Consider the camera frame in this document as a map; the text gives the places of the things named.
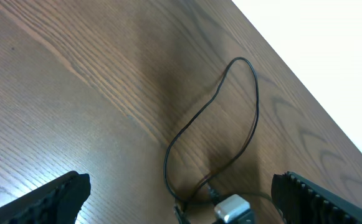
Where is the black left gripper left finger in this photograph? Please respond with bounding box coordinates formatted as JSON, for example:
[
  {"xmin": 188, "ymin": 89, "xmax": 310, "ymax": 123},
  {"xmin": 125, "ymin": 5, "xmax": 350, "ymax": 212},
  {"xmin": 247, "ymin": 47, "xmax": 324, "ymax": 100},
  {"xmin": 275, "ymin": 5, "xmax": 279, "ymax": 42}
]
[{"xmin": 0, "ymin": 171, "xmax": 91, "ymax": 224}]

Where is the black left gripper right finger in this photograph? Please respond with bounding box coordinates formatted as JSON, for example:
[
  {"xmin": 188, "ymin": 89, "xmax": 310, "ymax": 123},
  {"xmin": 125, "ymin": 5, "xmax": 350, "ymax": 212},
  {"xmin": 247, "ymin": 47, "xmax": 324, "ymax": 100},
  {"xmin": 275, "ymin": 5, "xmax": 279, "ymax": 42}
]
[{"xmin": 271, "ymin": 172, "xmax": 362, "ymax": 224}]

